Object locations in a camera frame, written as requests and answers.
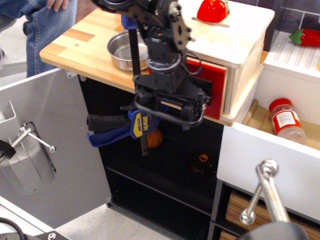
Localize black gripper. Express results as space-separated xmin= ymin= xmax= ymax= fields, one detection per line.
xmin=133 ymin=74 xmax=211 ymax=131

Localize black metal drawer handle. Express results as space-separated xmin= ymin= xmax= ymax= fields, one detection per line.
xmin=132 ymin=77 xmax=213 ymax=126

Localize red front wooden drawer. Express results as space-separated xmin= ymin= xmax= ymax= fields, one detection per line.
xmin=148 ymin=56 xmax=229 ymax=120

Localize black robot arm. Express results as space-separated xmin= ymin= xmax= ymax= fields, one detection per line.
xmin=94 ymin=0 xmax=212 ymax=130

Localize white open kitchen drawer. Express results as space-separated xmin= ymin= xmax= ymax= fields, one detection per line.
xmin=216 ymin=98 xmax=320 ymax=222

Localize white wooden box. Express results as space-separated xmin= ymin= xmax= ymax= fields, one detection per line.
xmin=179 ymin=0 xmax=275 ymax=126

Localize person's hand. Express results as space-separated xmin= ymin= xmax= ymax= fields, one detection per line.
xmin=46 ymin=0 xmax=69 ymax=12

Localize blue Irwin bar clamp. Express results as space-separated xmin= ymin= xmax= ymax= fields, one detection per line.
xmin=86 ymin=15 xmax=160 ymax=156

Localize small orange toy pumpkin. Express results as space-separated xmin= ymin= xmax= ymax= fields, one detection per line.
xmin=146 ymin=128 xmax=164 ymax=149

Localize dark round stove knob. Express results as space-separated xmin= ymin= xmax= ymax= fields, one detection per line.
xmin=188 ymin=150 xmax=219 ymax=177

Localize black cabinet with shelves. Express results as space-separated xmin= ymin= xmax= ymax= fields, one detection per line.
xmin=78 ymin=74 xmax=320 ymax=240

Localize stainless steel pot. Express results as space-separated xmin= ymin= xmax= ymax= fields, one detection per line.
xmin=107 ymin=30 xmax=148 ymax=72

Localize red toy bell pepper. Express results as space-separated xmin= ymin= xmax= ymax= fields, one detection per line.
xmin=196 ymin=0 xmax=230 ymax=23

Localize wooden counter board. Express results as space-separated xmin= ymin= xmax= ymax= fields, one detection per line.
xmin=39 ymin=7 xmax=269 ymax=127

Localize silver clamp screw right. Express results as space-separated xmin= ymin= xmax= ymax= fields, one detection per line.
xmin=239 ymin=159 xmax=290 ymax=225

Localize silver clamp screw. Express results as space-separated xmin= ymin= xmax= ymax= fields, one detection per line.
xmin=239 ymin=159 xmax=290 ymax=225
xmin=11 ymin=126 xmax=57 ymax=153

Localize red lid spice bottle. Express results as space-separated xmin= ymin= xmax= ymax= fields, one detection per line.
xmin=269 ymin=98 xmax=307 ymax=145

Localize white sink unit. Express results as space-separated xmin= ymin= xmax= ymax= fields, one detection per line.
xmin=255 ymin=31 xmax=320 ymax=125

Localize grey cabinet door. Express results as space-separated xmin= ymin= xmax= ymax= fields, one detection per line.
xmin=0 ymin=68 xmax=110 ymax=228

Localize silver clamp screw left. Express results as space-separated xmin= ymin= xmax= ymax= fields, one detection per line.
xmin=11 ymin=126 xmax=57 ymax=153

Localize person in blue jeans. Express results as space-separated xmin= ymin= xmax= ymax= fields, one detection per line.
xmin=0 ymin=0 xmax=78 ymax=78

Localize red toy chili pepper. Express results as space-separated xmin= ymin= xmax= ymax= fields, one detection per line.
xmin=289 ymin=28 xmax=320 ymax=48

